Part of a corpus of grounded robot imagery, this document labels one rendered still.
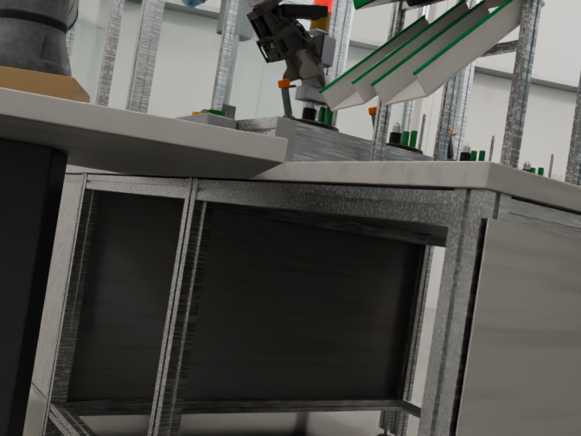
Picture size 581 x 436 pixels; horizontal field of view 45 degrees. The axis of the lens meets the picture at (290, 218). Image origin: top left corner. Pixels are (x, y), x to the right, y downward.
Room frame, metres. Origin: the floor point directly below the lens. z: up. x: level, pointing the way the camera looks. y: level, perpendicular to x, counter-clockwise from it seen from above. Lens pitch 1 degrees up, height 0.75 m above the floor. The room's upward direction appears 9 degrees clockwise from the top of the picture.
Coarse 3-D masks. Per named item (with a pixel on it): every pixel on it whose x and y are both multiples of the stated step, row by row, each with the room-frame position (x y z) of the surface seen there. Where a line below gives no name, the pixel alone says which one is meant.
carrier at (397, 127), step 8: (424, 120) 1.62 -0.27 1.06; (400, 128) 1.65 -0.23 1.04; (424, 128) 1.62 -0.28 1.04; (392, 136) 1.64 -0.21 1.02; (400, 136) 1.64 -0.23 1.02; (408, 136) 1.68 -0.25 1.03; (416, 136) 1.66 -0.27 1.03; (392, 144) 1.58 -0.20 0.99; (400, 144) 1.58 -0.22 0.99; (416, 152) 1.53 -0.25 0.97
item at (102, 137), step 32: (0, 96) 0.75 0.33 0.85; (32, 96) 0.76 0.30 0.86; (0, 128) 0.93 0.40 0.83; (32, 128) 0.86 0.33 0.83; (64, 128) 0.80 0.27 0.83; (96, 128) 0.77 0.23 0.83; (128, 128) 0.78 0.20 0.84; (160, 128) 0.78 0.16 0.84; (192, 128) 0.79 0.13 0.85; (224, 128) 0.79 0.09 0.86; (96, 160) 1.30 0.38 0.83; (128, 160) 1.17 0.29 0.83; (160, 160) 1.06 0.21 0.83; (192, 160) 0.97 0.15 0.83; (224, 160) 0.89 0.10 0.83; (256, 160) 0.83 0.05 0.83
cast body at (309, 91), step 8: (304, 80) 1.51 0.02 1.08; (312, 80) 1.48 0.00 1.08; (328, 80) 1.50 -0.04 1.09; (304, 88) 1.48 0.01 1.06; (312, 88) 1.48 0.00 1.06; (320, 88) 1.49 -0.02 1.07; (296, 96) 1.51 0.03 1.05; (304, 96) 1.48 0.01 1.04; (312, 96) 1.48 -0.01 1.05; (320, 96) 1.49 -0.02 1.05; (320, 104) 1.52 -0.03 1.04
